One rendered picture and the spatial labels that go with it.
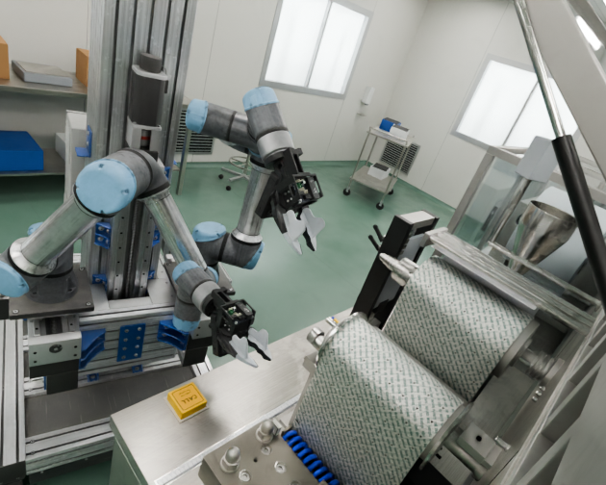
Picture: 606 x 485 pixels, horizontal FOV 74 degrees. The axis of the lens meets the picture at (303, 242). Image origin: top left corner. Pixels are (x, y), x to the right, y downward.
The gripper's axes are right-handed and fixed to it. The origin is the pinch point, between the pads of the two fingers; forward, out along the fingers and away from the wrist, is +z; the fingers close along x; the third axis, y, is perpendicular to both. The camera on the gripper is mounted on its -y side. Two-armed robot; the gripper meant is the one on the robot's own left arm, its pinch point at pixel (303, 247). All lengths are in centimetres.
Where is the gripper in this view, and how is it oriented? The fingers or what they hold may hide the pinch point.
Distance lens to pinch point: 85.3
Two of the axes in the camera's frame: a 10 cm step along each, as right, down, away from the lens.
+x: 6.9, -1.5, 7.1
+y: 6.5, -3.1, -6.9
